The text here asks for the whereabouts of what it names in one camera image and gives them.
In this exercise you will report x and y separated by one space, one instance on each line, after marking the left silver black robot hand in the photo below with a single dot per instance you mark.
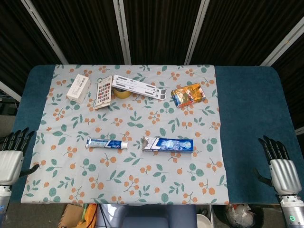
9 161

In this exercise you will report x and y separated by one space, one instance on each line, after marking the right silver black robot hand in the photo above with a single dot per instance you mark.
283 173

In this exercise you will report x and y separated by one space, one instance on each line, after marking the blue white toothpaste tube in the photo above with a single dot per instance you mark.
102 143

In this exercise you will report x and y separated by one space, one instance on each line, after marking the blue toothpaste box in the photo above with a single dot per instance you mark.
173 145

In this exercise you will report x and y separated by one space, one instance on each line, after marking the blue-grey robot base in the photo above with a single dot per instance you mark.
147 216

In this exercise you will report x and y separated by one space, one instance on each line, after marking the white cardboard box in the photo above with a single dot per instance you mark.
78 89

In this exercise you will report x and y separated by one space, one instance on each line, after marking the colour swatch card box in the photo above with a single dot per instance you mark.
103 92

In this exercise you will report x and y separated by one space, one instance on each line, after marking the black trash bin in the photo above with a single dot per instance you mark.
240 217

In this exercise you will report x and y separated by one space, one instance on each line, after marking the teal blue table cover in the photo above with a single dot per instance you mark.
249 107

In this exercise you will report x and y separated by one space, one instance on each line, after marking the white bowl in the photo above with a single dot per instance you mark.
204 222

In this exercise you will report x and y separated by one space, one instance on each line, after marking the orange plastic bag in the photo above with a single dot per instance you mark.
89 216

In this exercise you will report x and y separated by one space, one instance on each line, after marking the floral berry leaf tablecloth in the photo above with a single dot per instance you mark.
123 173

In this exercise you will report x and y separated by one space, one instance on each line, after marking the orange gold snack packet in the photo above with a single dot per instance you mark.
188 95

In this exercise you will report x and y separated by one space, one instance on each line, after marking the yellow tape roll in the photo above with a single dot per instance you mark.
122 93

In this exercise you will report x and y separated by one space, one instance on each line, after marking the white folding laptop stand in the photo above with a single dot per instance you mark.
133 84

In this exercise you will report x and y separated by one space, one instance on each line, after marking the white partition frame post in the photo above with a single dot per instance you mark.
282 45
196 31
123 31
9 91
45 31

